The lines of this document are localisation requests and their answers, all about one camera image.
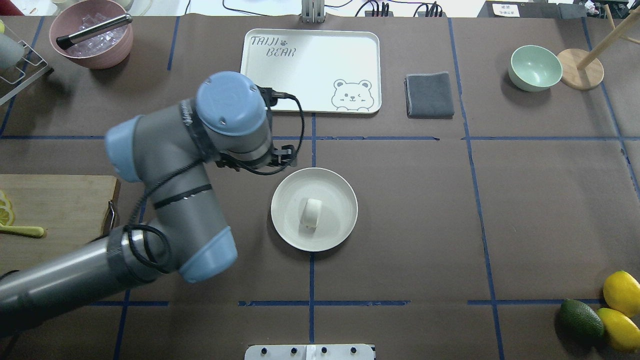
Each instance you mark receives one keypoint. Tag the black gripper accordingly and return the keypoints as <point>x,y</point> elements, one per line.
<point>285,151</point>

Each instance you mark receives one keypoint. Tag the cream round plate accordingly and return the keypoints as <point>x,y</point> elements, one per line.
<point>339,213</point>

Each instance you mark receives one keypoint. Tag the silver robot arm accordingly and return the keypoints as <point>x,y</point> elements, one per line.
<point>177,225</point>

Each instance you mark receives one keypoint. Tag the white bear tray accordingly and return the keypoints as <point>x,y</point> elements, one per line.
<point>329,71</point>

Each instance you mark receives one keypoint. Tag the grey folded cloth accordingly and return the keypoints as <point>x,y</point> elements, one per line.
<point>428,96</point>

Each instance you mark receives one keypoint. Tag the pink bowl with ice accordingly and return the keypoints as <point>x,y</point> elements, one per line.
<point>96,53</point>

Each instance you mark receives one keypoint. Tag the wooden cutting board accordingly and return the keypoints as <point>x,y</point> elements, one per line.
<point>72,209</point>

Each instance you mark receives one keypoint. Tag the metal ice scoop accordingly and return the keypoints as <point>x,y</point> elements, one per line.
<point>103,29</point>

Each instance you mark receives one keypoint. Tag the black box with label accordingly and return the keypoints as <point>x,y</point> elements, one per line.
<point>518,9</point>

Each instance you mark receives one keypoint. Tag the mint green bowl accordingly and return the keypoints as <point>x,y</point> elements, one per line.
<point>534,69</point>

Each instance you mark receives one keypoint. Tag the yellow plastic knife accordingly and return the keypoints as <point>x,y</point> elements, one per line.
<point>25,231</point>

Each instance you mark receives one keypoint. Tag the lemon slice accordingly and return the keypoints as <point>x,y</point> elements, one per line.
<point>4,201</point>
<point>7,216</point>

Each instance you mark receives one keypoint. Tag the grey cup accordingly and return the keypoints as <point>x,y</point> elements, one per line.
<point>11,52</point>

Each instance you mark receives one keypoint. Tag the wooden mug stand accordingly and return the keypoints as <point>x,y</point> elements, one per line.
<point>581,69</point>

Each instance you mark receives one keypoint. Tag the green avocado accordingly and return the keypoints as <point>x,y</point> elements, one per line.
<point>580,321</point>

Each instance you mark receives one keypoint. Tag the yellow lemon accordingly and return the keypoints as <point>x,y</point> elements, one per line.
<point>621,292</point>
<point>622,334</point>

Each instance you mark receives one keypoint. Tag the aluminium frame post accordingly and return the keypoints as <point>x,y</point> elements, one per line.
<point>313,11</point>

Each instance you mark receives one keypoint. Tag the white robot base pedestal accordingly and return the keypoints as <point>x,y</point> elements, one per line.
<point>345,351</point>

